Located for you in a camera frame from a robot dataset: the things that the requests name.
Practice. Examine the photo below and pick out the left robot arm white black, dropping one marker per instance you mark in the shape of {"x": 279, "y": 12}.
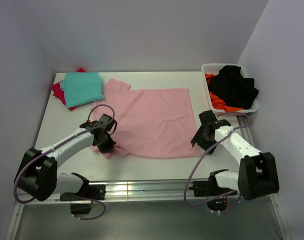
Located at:
{"x": 38, "y": 172}

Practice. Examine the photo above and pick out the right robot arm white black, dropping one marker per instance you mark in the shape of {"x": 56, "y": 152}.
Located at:
{"x": 257, "y": 174}

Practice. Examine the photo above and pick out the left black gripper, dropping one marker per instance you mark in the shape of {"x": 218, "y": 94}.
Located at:
{"x": 109, "y": 147}

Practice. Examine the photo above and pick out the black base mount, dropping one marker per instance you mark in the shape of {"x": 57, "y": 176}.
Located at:
{"x": 210, "y": 188}
{"x": 83, "y": 191}

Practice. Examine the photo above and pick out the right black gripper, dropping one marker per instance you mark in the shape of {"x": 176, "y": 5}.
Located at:
{"x": 198, "y": 137}

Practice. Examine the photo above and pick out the white plastic basket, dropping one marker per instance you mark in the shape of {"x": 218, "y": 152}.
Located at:
{"x": 214, "y": 68}

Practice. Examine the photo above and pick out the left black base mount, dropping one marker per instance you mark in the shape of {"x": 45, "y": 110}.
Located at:
{"x": 83, "y": 191}

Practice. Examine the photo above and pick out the aluminium rail frame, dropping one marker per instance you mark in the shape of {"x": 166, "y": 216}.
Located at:
{"x": 148, "y": 210}

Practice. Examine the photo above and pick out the orange t shirt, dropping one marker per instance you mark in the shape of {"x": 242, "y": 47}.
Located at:
{"x": 218, "y": 103}

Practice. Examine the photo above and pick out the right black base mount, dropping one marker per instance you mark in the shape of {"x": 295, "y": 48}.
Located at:
{"x": 210, "y": 188}

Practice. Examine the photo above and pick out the pink t shirt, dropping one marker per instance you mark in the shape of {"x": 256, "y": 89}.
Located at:
{"x": 151, "y": 123}

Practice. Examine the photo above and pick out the folded red t shirt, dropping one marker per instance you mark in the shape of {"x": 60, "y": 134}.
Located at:
{"x": 59, "y": 93}

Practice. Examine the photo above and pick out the black t shirt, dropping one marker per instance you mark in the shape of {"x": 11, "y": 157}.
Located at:
{"x": 236, "y": 90}

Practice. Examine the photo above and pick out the folded teal t shirt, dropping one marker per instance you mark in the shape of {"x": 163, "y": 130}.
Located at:
{"x": 81, "y": 88}

